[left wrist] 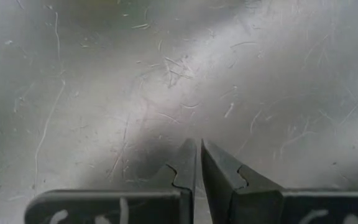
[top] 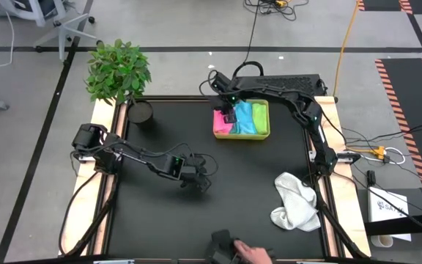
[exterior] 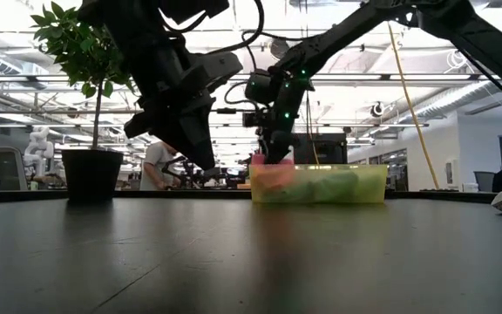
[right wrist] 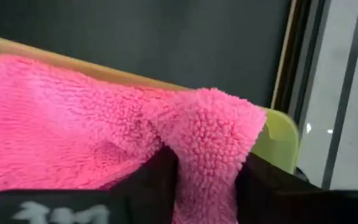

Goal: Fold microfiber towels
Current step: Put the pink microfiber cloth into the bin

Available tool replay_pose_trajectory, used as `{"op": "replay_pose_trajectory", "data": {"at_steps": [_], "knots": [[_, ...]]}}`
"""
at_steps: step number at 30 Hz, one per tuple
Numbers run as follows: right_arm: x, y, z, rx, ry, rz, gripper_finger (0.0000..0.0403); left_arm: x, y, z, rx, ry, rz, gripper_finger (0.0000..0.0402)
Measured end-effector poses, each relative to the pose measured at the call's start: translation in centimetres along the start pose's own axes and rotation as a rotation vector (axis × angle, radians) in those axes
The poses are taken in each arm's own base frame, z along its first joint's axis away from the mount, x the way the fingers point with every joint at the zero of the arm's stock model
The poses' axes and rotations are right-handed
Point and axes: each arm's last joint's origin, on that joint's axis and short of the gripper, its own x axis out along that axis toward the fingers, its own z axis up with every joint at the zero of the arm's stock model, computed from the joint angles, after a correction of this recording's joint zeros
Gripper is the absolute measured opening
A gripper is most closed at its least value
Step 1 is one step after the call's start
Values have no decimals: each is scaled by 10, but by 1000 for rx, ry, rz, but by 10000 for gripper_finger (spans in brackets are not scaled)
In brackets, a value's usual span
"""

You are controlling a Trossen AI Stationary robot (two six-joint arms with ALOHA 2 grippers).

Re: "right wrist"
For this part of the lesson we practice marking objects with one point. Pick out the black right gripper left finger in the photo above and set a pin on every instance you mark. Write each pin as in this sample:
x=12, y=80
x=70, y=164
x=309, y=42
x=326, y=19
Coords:
x=73, y=207

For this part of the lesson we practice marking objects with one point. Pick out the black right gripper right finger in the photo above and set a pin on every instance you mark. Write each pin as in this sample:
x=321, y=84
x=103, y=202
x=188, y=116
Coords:
x=291, y=205

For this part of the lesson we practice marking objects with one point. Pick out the yellow plastic bin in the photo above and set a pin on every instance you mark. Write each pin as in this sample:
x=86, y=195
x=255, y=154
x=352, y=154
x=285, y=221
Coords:
x=278, y=137

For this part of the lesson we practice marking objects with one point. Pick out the pink microfiber towel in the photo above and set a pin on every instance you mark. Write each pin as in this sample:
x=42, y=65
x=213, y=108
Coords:
x=73, y=124

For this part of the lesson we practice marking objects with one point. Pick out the black aluminium table frame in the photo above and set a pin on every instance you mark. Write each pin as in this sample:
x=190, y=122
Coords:
x=294, y=62

